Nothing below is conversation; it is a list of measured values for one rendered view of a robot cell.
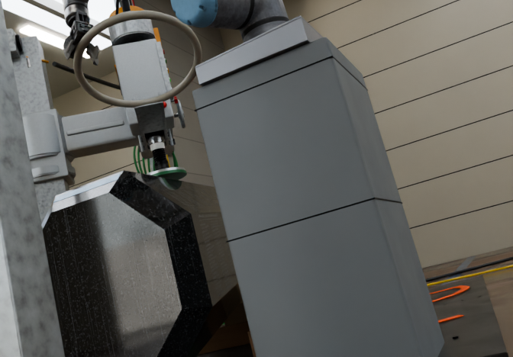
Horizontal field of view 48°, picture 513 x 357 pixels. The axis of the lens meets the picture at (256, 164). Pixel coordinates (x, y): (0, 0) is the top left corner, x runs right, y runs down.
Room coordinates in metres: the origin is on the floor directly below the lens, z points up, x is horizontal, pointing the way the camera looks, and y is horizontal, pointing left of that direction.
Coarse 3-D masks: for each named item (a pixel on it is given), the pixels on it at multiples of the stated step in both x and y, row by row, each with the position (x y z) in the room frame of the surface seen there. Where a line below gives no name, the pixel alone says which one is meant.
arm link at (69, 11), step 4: (68, 8) 1.97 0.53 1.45; (72, 8) 1.97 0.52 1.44; (76, 8) 1.97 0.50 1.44; (80, 8) 1.97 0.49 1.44; (84, 8) 1.99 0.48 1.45; (64, 12) 1.99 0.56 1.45; (68, 12) 1.97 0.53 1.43; (72, 12) 1.96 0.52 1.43; (84, 12) 1.98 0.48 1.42; (88, 12) 2.01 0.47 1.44; (68, 16) 1.97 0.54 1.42; (80, 16) 1.98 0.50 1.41; (88, 16) 2.00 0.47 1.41; (88, 20) 2.01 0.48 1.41; (68, 24) 2.00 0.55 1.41
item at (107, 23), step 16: (112, 16) 1.87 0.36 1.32; (128, 16) 1.87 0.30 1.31; (144, 16) 1.89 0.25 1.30; (160, 16) 1.91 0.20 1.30; (96, 32) 1.89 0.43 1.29; (192, 32) 2.03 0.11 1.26; (80, 48) 1.93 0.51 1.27; (80, 64) 2.00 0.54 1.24; (192, 64) 2.19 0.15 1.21; (80, 80) 2.07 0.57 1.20; (96, 96) 2.17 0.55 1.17; (160, 96) 2.29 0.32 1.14
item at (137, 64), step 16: (112, 48) 2.63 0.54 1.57; (128, 48) 2.64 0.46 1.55; (144, 48) 2.65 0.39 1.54; (128, 64) 2.64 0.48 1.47; (144, 64) 2.65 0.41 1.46; (128, 80) 2.63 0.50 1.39; (144, 80) 2.65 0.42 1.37; (160, 80) 2.66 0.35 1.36; (128, 96) 2.63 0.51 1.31; (144, 96) 2.64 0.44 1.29; (128, 112) 2.63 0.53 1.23
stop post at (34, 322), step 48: (0, 0) 0.80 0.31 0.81; (0, 48) 0.78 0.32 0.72; (0, 96) 0.76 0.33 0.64; (0, 144) 0.75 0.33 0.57; (0, 192) 0.73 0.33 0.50; (0, 240) 0.73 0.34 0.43; (0, 288) 0.73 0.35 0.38; (48, 288) 0.79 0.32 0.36; (0, 336) 0.73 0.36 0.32; (48, 336) 0.78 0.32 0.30
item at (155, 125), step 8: (152, 104) 2.30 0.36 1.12; (160, 104) 2.31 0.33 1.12; (136, 112) 2.33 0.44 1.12; (144, 112) 2.36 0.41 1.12; (152, 112) 2.39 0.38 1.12; (160, 112) 2.41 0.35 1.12; (144, 120) 2.46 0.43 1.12; (152, 120) 2.48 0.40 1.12; (160, 120) 2.51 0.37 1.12; (144, 128) 2.56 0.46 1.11; (152, 128) 2.59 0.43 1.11; (160, 128) 2.62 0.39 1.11; (144, 136) 2.73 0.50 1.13; (168, 136) 2.80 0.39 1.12; (144, 144) 2.79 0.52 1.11; (168, 144) 2.90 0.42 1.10
